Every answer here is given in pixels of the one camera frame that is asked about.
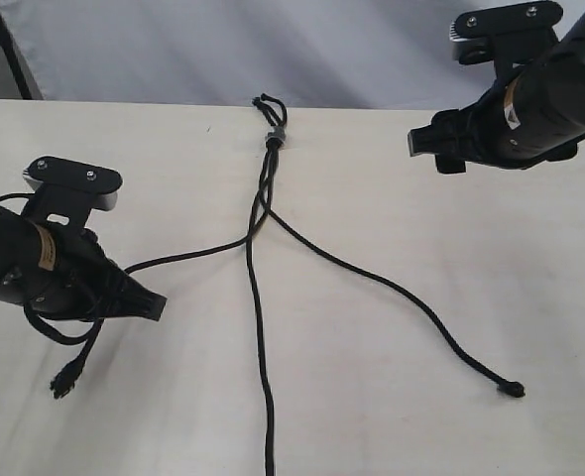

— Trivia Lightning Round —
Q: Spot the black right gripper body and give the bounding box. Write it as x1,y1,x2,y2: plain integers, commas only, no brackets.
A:
430,63,585,174

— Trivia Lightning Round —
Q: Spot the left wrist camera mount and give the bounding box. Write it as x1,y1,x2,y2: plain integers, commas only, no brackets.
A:
21,156,123,234

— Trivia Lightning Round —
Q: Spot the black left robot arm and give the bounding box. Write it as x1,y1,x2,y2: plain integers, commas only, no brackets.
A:
0,206,167,321

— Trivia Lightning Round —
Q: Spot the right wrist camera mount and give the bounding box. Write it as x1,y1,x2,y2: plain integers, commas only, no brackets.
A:
449,1,563,65

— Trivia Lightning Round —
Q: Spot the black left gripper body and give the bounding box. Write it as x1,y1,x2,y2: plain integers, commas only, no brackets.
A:
4,222,129,321

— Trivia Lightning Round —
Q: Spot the grey metal cable clamp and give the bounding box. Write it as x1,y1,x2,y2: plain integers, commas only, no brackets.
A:
266,127,287,150

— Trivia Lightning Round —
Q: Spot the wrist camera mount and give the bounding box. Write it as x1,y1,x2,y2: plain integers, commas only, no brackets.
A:
21,156,123,234
449,1,563,65

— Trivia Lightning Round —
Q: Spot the white backdrop cloth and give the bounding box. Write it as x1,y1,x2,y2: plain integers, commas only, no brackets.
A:
0,0,585,111

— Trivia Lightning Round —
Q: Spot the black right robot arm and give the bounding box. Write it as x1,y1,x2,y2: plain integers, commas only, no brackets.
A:
408,1,585,175

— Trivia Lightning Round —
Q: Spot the black stand pole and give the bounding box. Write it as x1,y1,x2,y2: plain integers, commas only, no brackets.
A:
0,13,33,100

